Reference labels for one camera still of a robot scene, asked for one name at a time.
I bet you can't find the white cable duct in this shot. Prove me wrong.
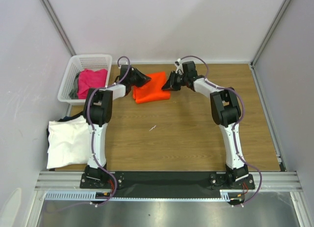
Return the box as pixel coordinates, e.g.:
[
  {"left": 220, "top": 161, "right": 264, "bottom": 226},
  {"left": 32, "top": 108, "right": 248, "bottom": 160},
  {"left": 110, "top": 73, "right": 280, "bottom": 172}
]
[{"left": 45, "top": 190, "right": 243, "bottom": 202}]

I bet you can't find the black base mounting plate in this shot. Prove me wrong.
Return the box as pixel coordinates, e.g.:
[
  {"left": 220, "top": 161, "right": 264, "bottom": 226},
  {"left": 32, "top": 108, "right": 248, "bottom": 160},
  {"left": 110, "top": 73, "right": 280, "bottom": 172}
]
[{"left": 79, "top": 170, "right": 256, "bottom": 200}]

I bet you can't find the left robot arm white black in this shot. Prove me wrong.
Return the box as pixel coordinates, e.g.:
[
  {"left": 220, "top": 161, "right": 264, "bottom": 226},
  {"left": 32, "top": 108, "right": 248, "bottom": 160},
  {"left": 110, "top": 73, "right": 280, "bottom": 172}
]
[{"left": 83, "top": 65, "right": 152, "bottom": 188}]

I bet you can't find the aluminium corner post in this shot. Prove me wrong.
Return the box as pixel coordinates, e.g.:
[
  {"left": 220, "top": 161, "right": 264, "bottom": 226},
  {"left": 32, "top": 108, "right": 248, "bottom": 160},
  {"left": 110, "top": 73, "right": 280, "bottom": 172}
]
[
  {"left": 250, "top": 0, "right": 292, "bottom": 67},
  {"left": 39, "top": 0, "right": 76, "bottom": 56}
]

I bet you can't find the folded white t shirt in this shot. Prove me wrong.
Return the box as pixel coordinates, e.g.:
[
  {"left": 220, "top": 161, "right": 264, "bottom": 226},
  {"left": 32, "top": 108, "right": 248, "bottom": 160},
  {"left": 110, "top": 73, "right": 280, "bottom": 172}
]
[{"left": 47, "top": 115, "right": 91, "bottom": 169}]

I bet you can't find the white plastic laundry basket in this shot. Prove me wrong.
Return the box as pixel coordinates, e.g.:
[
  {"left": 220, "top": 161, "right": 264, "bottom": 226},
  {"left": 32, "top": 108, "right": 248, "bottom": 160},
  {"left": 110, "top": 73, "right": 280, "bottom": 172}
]
[{"left": 57, "top": 54, "right": 112, "bottom": 106}]

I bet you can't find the grey t shirt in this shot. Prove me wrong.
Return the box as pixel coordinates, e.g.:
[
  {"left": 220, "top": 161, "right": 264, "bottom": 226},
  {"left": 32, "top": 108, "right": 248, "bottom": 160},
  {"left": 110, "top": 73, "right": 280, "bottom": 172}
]
[{"left": 69, "top": 72, "right": 80, "bottom": 100}]

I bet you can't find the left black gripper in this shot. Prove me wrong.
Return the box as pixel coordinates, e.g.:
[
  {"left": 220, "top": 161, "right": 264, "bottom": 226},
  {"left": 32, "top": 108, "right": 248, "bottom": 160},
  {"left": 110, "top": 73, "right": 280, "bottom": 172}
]
[{"left": 129, "top": 68, "right": 151, "bottom": 88}]

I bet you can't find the pink t shirt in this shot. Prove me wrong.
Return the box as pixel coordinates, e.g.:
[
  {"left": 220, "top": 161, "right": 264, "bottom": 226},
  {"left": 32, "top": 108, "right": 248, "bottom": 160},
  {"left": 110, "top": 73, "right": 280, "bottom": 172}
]
[{"left": 77, "top": 69, "right": 108, "bottom": 100}]

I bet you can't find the left aluminium corner post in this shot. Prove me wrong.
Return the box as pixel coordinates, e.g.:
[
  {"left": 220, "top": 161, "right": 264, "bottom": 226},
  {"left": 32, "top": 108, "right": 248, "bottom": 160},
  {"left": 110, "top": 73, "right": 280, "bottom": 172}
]
[{"left": 39, "top": 0, "right": 76, "bottom": 56}]

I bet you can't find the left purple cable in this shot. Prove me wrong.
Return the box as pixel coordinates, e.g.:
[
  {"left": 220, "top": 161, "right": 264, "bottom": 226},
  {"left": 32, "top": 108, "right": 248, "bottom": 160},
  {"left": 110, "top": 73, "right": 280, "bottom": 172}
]
[{"left": 46, "top": 56, "right": 132, "bottom": 213}]

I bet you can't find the orange t shirt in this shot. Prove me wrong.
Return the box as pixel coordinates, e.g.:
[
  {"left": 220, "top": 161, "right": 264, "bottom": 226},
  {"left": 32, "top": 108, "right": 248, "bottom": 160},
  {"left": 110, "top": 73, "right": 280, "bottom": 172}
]
[{"left": 132, "top": 72, "right": 171, "bottom": 104}]

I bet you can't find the right aluminium corner post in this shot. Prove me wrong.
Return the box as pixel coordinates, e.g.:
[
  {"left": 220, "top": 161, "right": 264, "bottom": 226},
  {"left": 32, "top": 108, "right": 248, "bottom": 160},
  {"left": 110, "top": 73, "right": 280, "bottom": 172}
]
[{"left": 250, "top": 0, "right": 292, "bottom": 67}]

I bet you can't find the aluminium frame rail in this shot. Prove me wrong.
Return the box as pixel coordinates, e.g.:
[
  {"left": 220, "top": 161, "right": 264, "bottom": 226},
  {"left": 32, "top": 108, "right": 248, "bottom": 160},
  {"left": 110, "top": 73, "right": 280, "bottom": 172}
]
[{"left": 35, "top": 171, "right": 302, "bottom": 192}]

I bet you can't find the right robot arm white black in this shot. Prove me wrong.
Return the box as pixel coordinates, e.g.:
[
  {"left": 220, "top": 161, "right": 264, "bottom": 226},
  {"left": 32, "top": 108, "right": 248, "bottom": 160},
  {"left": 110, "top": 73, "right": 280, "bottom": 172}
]
[{"left": 161, "top": 59, "right": 249, "bottom": 189}]

